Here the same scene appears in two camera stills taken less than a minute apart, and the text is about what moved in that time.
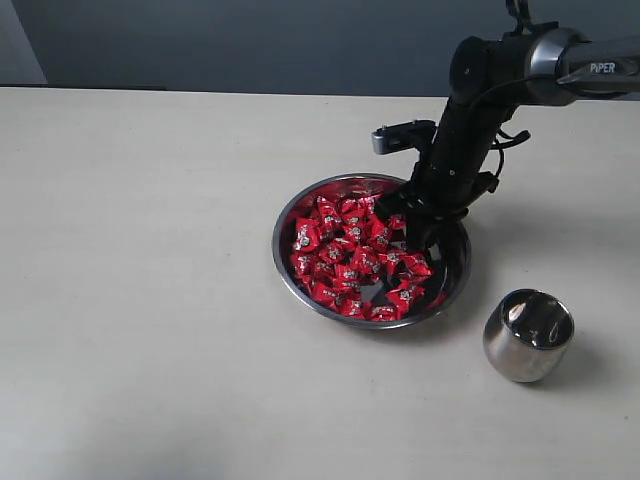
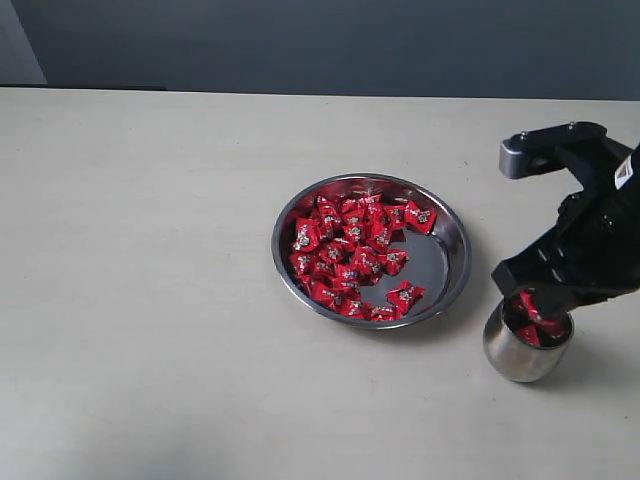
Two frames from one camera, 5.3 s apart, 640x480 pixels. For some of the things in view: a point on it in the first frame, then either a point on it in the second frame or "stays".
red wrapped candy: x=329 y=218 stays
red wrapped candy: x=390 y=314 stays
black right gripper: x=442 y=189 to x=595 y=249
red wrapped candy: x=378 y=236 stays
